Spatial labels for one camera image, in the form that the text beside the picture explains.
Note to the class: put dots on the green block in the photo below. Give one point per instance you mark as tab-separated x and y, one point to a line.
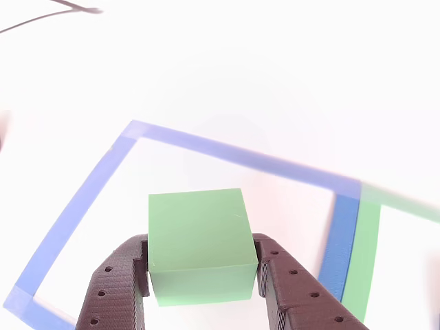
203	233

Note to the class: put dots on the green square frame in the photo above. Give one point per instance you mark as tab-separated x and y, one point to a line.
364	258

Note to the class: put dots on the blue square frame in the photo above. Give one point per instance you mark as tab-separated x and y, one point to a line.
68	223

